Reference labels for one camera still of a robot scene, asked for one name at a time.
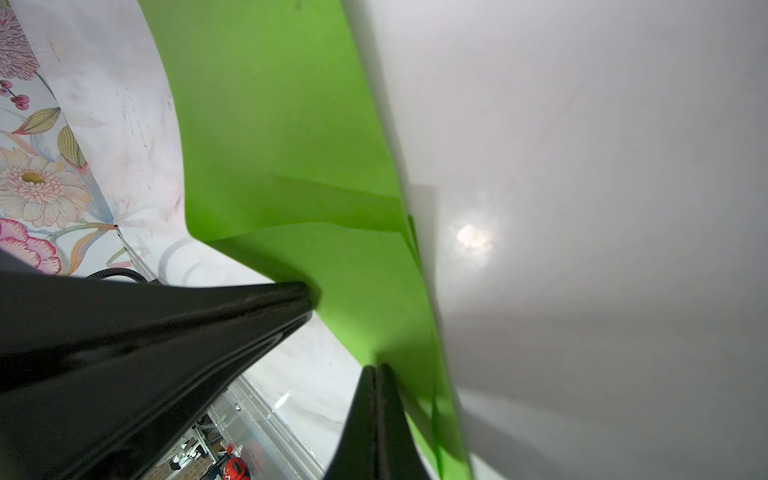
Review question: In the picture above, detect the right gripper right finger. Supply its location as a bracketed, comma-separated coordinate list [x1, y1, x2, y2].
[375, 364, 429, 480]

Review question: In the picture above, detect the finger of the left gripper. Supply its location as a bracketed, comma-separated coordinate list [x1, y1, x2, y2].
[1, 253, 312, 392]
[1, 306, 311, 479]

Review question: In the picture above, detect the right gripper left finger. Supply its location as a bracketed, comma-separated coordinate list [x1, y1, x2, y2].
[324, 366, 377, 480]

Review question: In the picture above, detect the green square paper sheet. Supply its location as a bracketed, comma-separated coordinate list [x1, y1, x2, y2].
[141, 1, 471, 479]

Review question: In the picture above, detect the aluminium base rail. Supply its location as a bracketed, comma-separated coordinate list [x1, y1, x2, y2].
[229, 378, 325, 479]

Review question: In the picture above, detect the left black corrugated cable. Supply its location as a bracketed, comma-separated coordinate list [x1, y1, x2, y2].
[85, 267, 151, 284]

